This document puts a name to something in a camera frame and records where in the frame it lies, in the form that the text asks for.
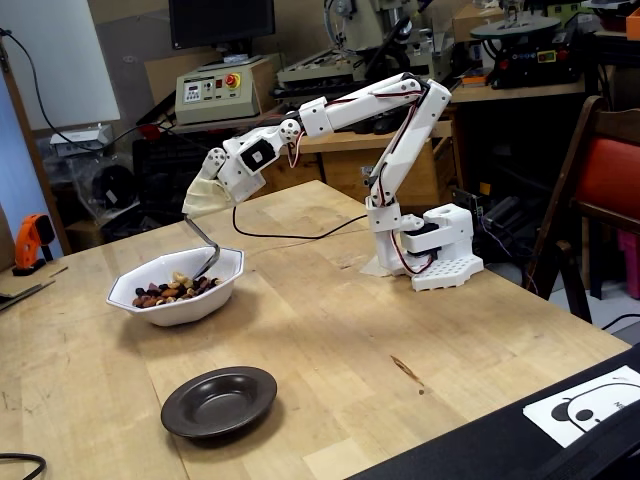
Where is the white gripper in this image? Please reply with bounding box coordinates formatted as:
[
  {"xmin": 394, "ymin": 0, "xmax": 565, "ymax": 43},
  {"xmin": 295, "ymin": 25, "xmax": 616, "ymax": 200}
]
[{"xmin": 199, "ymin": 141, "xmax": 266, "ymax": 204}]

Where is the beige masking tape wrap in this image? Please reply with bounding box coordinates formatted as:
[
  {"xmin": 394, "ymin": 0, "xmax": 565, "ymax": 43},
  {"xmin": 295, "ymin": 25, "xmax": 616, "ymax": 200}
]
[{"xmin": 181, "ymin": 178, "xmax": 234, "ymax": 220}]

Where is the bent metal spoon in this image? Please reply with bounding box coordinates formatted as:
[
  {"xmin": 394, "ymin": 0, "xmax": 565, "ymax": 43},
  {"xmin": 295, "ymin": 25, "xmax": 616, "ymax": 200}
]
[{"xmin": 183, "ymin": 214, "xmax": 222, "ymax": 281}]

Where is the white robot arm with base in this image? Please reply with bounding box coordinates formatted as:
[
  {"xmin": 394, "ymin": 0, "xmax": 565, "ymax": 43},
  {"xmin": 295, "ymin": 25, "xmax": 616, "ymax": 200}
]
[{"xmin": 237, "ymin": 71, "xmax": 485, "ymax": 293}]

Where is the white octagonal bowl blue rim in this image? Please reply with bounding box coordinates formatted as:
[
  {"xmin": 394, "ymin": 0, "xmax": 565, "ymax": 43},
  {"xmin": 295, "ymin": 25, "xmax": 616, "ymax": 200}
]
[{"xmin": 105, "ymin": 244, "xmax": 246, "ymax": 328}]

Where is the dark brown plate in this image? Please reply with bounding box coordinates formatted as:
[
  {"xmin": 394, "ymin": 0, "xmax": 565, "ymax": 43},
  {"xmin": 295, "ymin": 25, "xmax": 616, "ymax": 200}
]
[{"xmin": 160, "ymin": 365, "xmax": 279, "ymax": 440}]

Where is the beige control box red button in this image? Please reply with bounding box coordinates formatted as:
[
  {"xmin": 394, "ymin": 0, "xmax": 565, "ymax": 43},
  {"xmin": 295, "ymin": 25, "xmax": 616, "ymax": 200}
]
[{"xmin": 174, "ymin": 54, "xmax": 277, "ymax": 126}]

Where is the black plastic crate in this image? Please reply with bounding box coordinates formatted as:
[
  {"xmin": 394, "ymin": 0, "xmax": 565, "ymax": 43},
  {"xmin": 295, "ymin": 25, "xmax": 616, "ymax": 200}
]
[{"xmin": 131, "ymin": 135, "xmax": 229, "ymax": 217}]

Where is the clear plastic bag black item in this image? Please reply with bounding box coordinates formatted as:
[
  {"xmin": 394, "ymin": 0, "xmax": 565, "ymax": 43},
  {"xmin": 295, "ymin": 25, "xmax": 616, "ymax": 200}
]
[{"xmin": 74, "ymin": 152, "xmax": 141, "ymax": 224}]

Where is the wooden workbench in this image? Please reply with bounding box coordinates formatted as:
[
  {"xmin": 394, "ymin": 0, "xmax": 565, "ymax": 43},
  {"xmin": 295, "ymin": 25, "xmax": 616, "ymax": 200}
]
[{"xmin": 207, "ymin": 113, "xmax": 459, "ymax": 209}]

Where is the black computer monitor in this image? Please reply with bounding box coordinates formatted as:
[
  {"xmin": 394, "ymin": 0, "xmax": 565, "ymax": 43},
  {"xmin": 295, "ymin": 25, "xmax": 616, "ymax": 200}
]
[{"xmin": 167, "ymin": 0, "xmax": 277, "ymax": 64}]

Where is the white small box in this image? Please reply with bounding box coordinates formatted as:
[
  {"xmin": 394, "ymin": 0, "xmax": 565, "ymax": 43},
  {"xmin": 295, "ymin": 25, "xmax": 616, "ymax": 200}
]
[{"xmin": 48, "ymin": 123, "xmax": 115, "ymax": 158}]

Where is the mixed nuts pile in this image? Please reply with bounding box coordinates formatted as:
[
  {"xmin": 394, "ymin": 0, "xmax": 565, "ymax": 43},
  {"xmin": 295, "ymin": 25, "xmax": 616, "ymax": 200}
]
[{"xmin": 131, "ymin": 270, "xmax": 224, "ymax": 309}]

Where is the black controller device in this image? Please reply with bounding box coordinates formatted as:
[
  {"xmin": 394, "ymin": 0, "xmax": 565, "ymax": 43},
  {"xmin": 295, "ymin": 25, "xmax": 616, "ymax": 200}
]
[{"xmin": 349, "ymin": 112, "xmax": 409, "ymax": 136}]

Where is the wooden easel leg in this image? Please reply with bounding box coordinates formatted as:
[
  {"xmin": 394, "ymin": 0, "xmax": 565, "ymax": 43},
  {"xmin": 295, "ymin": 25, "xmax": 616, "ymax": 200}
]
[{"xmin": 0, "ymin": 37, "xmax": 73, "ymax": 257}]

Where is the white board panel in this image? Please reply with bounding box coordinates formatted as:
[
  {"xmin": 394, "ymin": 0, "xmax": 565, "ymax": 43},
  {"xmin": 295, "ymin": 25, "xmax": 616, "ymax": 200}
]
[{"xmin": 0, "ymin": 0, "xmax": 122, "ymax": 132}]

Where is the beige tape patch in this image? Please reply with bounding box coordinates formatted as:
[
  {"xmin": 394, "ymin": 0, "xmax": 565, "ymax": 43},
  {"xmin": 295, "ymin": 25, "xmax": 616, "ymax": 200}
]
[{"xmin": 358, "ymin": 255, "xmax": 394, "ymax": 278}]

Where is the beige milling machine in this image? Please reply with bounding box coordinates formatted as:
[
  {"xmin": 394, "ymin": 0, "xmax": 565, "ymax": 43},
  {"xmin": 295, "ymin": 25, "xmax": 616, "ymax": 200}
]
[{"xmin": 272, "ymin": 0, "xmax": 464, "ymax": 109}]

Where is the orange and black hand tool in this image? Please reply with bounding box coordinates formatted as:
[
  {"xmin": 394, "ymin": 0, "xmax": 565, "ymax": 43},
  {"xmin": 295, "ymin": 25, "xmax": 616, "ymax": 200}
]
[{"xmin": 11, "ymin": 213, "xmax": 56, "ymax": 278}]

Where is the dark flat metal strip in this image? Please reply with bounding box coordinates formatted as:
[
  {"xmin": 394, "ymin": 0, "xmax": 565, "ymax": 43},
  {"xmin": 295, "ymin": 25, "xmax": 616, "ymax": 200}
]
[{"xmin": 0, "ymin": 278, "xmax": 57, "ymax": 312}]

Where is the green circuit board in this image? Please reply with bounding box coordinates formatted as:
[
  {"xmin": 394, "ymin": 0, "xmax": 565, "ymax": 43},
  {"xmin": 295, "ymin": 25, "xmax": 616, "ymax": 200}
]
[{"xmin": 452, "ymin": 187, "xmax": 486, "ymax": 221}]

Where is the brown cardboard box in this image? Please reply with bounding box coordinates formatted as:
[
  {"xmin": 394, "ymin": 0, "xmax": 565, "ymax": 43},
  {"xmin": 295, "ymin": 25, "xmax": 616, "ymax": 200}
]
[{"xmin": 452, "ymin": 3, "xmax": 506, "ymax": 44}]

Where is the black power adapter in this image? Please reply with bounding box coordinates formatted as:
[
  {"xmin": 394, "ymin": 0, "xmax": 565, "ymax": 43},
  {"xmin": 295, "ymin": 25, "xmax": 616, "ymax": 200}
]
[{"xmin": 479, "ymin": 195, "xmax": 525, "ymax": 229}]

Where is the wooden shelf board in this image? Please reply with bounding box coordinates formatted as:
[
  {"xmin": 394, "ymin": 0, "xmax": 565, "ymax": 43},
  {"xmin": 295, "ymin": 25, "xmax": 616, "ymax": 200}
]
[{"xmin": 449, "ymin": 79, "xmax": 587, "ymax": 105}]

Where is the black scroll saw machine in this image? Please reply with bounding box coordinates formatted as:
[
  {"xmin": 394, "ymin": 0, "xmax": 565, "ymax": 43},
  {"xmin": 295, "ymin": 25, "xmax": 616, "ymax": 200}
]
[{"xmin": 469, "ymin": 13, "xmax": 586, "ymax": 91}]

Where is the black case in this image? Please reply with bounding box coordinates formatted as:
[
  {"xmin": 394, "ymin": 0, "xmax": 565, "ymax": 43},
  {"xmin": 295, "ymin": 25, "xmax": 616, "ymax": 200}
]
[{"xmin": 349, "ymin": 343, "xmax": 640, "ymax": 480}]

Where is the wooden chair red cushion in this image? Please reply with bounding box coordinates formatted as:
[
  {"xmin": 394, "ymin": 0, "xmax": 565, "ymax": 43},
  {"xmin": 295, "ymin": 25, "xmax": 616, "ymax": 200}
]
[{"xmin": 522, "ymin": 94, "xmax": 640, "ymax": 325}]

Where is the white panda card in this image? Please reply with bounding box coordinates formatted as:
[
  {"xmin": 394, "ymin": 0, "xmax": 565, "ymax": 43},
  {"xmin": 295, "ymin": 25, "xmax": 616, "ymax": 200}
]
[{"xmin": 522, "ymin": 364, "xmax": 640, "ymax": 449}]

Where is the pink plastic object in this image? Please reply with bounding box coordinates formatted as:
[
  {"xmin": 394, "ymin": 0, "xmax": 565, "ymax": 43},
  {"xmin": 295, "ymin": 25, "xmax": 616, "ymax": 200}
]
[{"xmin": 616, "ymin": 228, "xmax": 640, "ymax": 301}]

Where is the thin black power cable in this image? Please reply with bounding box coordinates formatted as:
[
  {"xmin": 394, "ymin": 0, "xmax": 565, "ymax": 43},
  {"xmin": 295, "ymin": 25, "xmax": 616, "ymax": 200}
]
[{"xmin": 159, "ymin": 124, "xmax": 370, "ymax": 240}]

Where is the black cable on board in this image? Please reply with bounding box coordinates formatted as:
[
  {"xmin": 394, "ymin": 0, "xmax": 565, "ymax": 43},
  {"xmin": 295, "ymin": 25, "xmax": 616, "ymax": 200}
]
[{"xmin": 0, "ymin": 27, "xmax": 151, "ymax": 153}]

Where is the thick black cable loop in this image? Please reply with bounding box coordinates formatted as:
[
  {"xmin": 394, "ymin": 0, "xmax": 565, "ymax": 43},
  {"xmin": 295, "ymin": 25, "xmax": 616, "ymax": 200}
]
[{"xmin": 0, "ymin": 452, "xmax": 48, "ymax": 480}]

